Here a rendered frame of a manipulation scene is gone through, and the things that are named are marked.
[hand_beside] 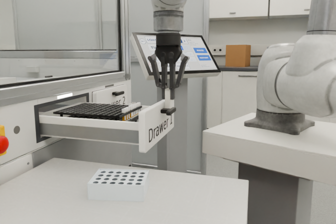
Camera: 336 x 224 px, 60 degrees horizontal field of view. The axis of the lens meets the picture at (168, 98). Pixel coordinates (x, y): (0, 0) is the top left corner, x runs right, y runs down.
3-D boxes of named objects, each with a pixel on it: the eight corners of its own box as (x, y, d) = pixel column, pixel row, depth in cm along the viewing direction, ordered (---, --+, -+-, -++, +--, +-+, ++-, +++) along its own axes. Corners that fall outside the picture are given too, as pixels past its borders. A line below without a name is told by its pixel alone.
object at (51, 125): (167, 123, 102) (167, 106, 101) (140, 145, 78) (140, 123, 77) (69, 116, 113) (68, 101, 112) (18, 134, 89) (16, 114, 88)
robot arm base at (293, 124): (319, 123, 103) (320, 107, 102) (297, 135, 87) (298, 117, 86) (269, 115, 115) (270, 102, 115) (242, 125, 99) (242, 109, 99)
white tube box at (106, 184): (149, 184, 71) (149, 169, 70) (143, 202, 63) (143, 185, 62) (99, 183, 72) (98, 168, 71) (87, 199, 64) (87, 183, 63)
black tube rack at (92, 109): (142, 124, 100) (142, 105, 99) (120, 138, 84) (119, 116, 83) (85, 119, 107) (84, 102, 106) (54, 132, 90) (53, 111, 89)
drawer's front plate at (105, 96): (127, 107, 142) (127, 84, 140) (97, 119, 115) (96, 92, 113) (124, 106, 143) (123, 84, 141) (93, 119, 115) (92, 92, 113)
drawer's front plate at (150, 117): (174, 127, 103) (174, 96, 102) (145, 153, 76) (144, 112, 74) (169, 126, 104) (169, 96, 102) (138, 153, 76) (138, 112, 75)
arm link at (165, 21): (158, 15, 92) (158, 34, 93) (148, 11, 83) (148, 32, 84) (186, 14, 90) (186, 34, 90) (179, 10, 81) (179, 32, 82)
